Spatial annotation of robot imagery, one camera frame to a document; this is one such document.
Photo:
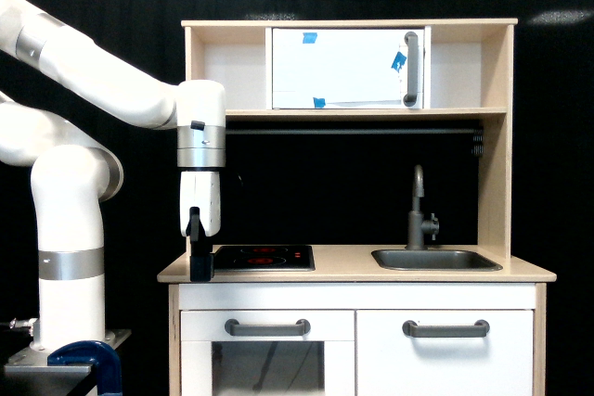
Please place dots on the white cabinet door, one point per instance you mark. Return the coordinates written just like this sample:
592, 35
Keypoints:
390, 363

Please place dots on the blue tape piece right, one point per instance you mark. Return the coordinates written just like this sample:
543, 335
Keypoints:
399, 62

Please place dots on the black toy stove top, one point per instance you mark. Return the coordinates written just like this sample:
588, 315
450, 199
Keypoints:
272, 258

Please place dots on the wooden toy kitchen frame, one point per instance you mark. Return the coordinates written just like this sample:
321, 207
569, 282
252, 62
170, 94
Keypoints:
470, 78

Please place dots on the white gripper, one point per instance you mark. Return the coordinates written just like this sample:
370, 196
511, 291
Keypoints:
200, 217

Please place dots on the silver cable connector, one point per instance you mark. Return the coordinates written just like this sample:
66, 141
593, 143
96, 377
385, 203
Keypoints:
23, 325

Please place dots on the grey cabinet door handle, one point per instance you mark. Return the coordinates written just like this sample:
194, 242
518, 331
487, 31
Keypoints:
478, 330

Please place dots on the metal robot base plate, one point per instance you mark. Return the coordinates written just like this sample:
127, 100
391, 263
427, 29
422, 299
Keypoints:
30, 364

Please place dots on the grey toy faucet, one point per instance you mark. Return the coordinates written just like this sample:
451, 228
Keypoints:
417, 226

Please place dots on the grey toy sink basin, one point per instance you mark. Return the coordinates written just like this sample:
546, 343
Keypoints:
433, 260

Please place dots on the blue tape piece top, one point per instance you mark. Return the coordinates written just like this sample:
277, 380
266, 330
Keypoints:
309, 38

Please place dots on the grey oven door handle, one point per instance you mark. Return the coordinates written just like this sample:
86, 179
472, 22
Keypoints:
235, 328

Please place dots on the blue tape piece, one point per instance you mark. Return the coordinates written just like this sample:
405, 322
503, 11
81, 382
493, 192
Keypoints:
319, 103
309, 38
399, 62

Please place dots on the blue C-clamp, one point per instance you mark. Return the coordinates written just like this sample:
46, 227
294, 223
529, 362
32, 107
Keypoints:
100, 356

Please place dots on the white microwave door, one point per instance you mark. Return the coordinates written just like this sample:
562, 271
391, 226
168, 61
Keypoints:
350, 68

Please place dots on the blue tape piece bottom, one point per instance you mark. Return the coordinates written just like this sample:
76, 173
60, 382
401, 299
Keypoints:
319, 103

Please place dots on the grey microwave door handle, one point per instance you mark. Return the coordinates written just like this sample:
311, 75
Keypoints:
413, 61

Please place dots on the white oven door with window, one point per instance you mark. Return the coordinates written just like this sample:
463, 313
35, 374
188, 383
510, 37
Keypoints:
321, 362

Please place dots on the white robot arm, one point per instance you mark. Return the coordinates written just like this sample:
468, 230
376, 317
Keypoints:
72, 174

